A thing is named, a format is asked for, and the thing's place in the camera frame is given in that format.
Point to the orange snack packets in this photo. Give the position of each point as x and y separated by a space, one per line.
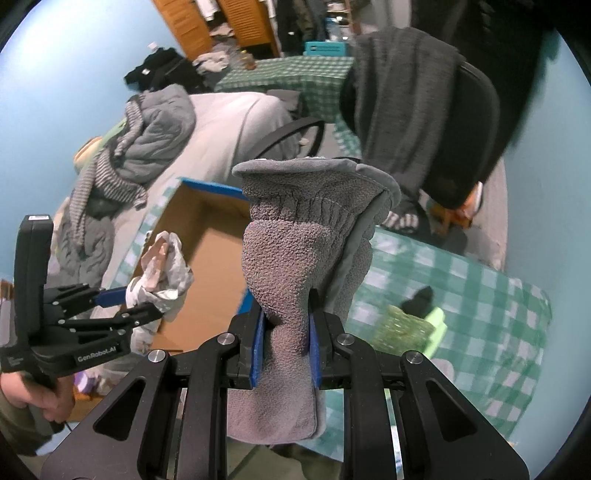
468 203

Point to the person's left hand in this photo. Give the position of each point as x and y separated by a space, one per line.
37 397

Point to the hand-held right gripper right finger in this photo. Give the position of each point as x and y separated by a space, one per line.
316 355

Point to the green checkered tablecloth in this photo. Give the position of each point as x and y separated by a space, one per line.
485 323
286 76

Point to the lime green cloth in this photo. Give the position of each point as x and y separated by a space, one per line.
436 330

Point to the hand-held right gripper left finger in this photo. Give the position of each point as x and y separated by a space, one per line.
256 350

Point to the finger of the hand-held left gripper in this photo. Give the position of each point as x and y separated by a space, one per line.
108 297
138 314

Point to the person's olive trousers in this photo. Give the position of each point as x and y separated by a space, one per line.
277 464

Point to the black office chair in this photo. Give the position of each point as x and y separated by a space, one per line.
471 138

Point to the grey sweater with striped cuffs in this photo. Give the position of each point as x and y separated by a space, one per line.
401 106

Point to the blue cardboard box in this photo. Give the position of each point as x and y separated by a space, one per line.
207 258

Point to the teal plastic crate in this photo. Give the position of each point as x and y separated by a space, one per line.
325 48

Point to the pile of light clothes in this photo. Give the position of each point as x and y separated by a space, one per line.
210 61

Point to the grey fleece glove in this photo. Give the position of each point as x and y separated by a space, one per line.
281 258

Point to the black clothing pile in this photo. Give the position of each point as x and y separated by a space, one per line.
161 69

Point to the grey quilted jacket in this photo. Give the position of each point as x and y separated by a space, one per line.
157 134

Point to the wooden wardrobe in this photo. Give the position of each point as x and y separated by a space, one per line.
189 23

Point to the green textured scouring cloth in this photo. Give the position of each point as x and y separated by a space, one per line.
401 330

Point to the black coat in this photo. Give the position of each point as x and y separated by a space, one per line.
508 55

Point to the white cloth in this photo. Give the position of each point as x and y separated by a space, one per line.
161 281

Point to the grey knit sweater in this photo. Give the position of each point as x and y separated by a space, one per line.
87 249

